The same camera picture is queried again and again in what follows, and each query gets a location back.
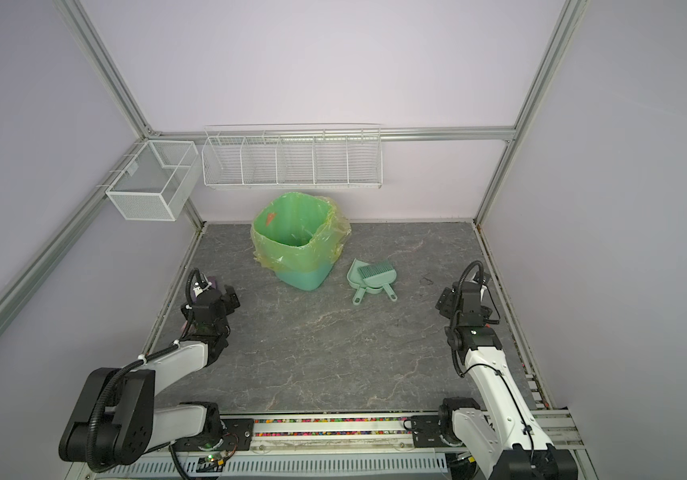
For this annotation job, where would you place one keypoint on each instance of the small white mesh basket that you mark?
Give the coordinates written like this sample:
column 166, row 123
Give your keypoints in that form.
column 157, row 181

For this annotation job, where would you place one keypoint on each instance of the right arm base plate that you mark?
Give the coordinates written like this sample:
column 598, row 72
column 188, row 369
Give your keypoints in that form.
column 427, row 431

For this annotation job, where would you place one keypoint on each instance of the green trash bin with bag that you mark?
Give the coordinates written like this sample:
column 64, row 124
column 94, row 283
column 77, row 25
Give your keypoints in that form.
column 299, row 237

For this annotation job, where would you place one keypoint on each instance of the green hand brush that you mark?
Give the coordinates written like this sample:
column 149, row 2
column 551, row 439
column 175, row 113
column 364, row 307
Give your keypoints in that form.
column 380, row 275

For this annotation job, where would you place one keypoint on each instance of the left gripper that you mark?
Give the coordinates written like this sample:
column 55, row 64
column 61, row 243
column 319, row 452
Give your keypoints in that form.
column 230, row 300

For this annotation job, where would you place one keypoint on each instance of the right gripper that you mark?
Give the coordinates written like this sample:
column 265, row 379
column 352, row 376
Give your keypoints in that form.
column 446, row 302

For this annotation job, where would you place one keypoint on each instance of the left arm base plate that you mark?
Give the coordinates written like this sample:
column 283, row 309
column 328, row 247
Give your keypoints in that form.
column 235, row 435

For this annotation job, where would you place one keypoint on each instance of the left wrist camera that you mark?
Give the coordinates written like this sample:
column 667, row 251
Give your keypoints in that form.
column 198, row 288

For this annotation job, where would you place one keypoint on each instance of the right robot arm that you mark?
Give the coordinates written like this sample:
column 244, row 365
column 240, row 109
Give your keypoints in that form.
column 502, row 435

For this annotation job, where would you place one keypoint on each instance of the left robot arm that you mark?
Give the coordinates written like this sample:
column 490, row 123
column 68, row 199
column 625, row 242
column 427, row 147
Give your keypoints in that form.
column 133, row 388

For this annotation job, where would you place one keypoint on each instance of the green dustpan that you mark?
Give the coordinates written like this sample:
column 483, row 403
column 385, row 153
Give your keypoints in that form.
column 358, row 284

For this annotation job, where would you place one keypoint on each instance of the long white wire basket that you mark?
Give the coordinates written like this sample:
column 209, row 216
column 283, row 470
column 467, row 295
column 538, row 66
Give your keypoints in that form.
column 292, row 156

